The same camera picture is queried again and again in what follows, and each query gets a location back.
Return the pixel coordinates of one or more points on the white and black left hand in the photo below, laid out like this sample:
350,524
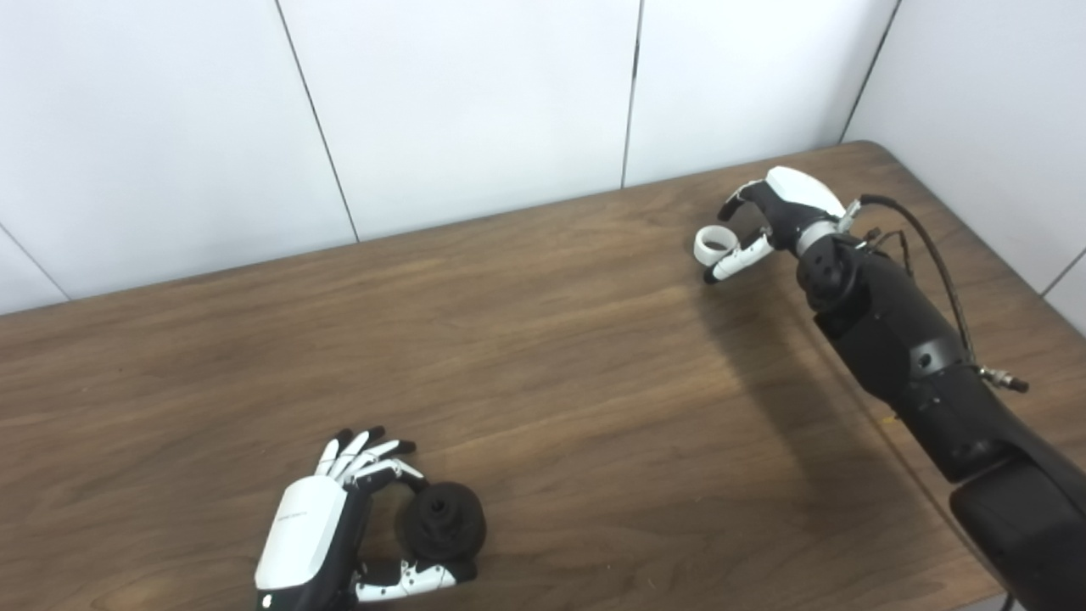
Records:
301,535

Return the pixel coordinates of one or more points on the white and black right hand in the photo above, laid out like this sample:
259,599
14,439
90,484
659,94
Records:
797,199

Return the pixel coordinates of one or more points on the round black plastic part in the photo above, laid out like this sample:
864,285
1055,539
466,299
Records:
445,526

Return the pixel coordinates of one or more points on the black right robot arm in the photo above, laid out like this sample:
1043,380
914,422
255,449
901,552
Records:
916,356

